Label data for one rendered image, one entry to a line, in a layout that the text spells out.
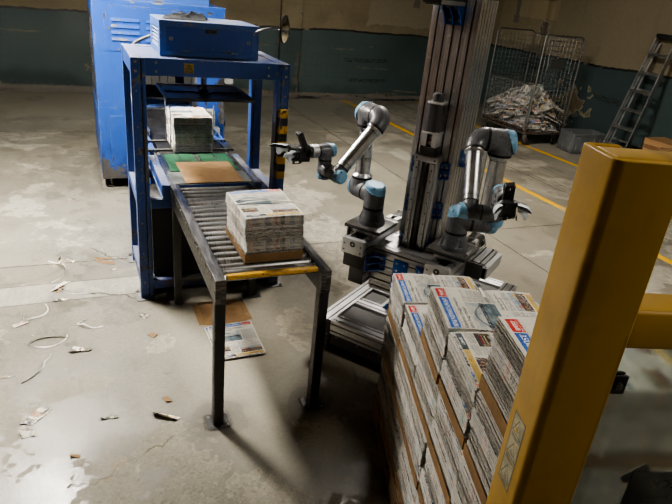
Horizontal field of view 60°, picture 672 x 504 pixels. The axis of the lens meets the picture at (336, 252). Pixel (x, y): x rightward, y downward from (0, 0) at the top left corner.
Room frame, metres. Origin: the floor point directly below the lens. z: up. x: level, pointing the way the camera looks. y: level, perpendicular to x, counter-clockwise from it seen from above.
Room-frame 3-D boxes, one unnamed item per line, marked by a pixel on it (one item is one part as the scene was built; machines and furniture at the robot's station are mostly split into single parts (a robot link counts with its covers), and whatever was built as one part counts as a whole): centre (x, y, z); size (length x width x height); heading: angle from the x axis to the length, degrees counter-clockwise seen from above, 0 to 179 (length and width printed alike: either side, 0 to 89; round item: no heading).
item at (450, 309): (1.76, -0.55, 0.95); 0.38 x 0.29 x 0.23; 95
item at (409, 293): (1.89, -0.53, 0.42); 1.17 x 0.39 x 0.83; 7
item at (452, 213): (2.85, -0.62, 0.98); 0.13 x 0.12 x 0.14; 86
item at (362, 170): (3.20, -0.10, 1.19); 0.15 x 0.12 x 0.55; 35
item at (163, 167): (3.88, 0.97, 0.75); 0.70 x 0.65 x 0.10; 25
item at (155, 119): (4.90, 1.45, 0.75); 1.53 x 0.64 x 0.10; 25
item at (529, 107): (10.13, -2.91, 0.85); 1.21 x 0.83 x 1.71; 25
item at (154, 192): (3.88, 0.97, 0.38); 0.94 x 0.69 x 0.63; 115
